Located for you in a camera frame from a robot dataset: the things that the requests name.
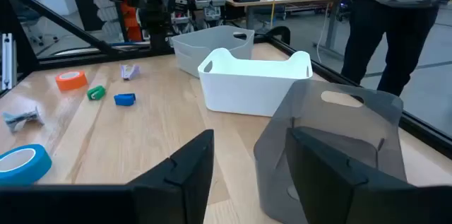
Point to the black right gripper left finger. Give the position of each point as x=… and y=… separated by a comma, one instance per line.
x=183, y=188

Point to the light grey plastic bin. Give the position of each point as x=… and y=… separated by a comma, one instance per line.
x=197, y=47

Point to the blue mini stapler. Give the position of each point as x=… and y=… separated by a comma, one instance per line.
x=124, y=99

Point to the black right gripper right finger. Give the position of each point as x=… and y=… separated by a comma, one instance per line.
x=328, y=188

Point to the dark translucent plastic bin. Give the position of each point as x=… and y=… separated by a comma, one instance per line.
x=303, y=104

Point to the silver aluminium extrusion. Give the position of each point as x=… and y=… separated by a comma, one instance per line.
x=7, y=61

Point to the white plastic bin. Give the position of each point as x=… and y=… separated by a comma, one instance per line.
x=247, y=93

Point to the grey office chair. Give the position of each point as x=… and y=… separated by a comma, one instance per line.
x=33, y=22

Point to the orange tape roll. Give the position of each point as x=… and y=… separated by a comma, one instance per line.
x=71, y=82

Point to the wooden background desk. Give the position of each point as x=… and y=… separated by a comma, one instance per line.
x=282, y=0

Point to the person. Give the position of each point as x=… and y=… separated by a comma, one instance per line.
x=395, y=33

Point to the blue tape roll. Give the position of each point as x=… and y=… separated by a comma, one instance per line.
x=23, y=167

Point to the green mini stapler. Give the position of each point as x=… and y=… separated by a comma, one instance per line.
x=96, y=93

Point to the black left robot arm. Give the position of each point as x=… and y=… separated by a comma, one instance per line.
x=155, y=15

